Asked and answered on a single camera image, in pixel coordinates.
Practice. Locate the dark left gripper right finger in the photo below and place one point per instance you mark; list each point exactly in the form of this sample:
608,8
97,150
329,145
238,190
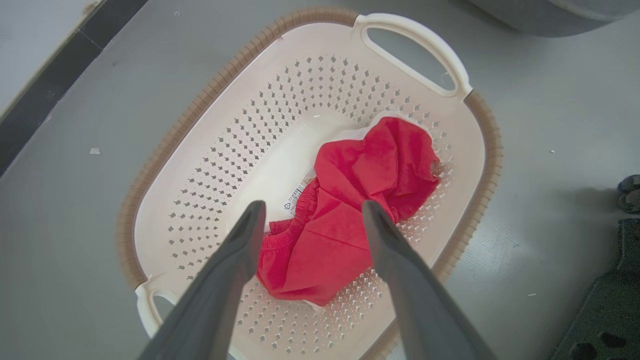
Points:
415,300

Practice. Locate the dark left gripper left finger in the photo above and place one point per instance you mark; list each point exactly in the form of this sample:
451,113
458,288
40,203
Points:
220,300

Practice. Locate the red shorts elastic waist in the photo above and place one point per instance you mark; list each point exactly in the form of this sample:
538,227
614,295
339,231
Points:
360,175

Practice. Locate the dark robot base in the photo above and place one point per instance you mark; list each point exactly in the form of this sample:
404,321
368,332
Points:
610,310

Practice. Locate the grey fabric sofa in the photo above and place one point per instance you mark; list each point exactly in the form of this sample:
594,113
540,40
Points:
560,15

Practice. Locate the white printed basket label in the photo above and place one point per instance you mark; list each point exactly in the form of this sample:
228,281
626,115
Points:
295,197

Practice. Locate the white laundry basket brown rim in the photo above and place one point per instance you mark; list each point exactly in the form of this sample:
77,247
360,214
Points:
240,130

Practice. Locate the black baseboard strip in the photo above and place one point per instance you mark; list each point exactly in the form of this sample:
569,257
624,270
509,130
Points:
50,85

